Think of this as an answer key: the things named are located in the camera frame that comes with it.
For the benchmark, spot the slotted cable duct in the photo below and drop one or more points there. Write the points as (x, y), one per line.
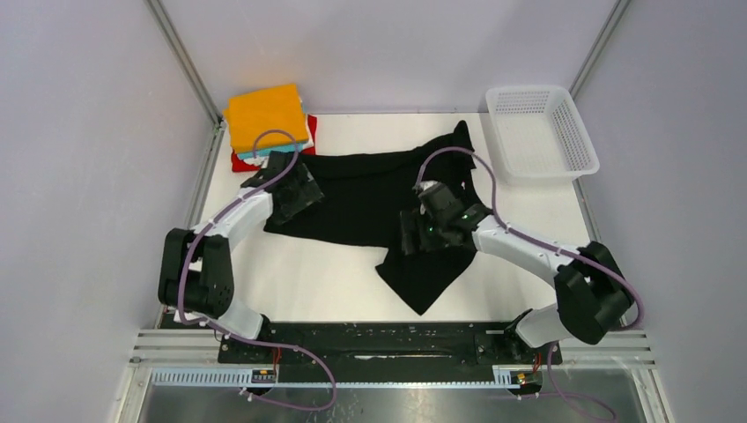
(358, 375)

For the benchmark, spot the red folded t shirt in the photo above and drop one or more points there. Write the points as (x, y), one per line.
(248, 161)

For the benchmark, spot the aluminium frame rail right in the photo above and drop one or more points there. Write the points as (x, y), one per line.
(595, 53)

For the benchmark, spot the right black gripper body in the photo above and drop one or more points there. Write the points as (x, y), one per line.
(431, 229)

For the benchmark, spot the aluminium frame rail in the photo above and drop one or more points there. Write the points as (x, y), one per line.
(595, 53)
(205, 139)

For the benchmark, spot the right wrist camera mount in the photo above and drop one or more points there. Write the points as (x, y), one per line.
(422, 187)

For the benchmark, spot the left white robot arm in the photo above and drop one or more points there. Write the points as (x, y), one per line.
(196, 275)

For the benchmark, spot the aluminium frame rail left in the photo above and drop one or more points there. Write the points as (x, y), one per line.
(205, 139)

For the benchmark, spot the black t shirt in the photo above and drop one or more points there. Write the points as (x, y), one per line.
(363, 197)

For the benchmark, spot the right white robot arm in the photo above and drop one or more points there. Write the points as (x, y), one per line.
(590, 297)

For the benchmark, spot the orange folded t shirt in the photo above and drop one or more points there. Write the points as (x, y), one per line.
(276, 108)

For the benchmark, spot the white plastic basket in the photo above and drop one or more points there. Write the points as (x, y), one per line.
(538, 135)

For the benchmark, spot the teal folded t shirt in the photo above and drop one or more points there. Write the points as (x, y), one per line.
(262, 152)

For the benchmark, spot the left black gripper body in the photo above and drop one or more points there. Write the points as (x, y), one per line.
(299, 196)

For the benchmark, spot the white folded t shirt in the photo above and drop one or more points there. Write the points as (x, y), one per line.
(251, 159)

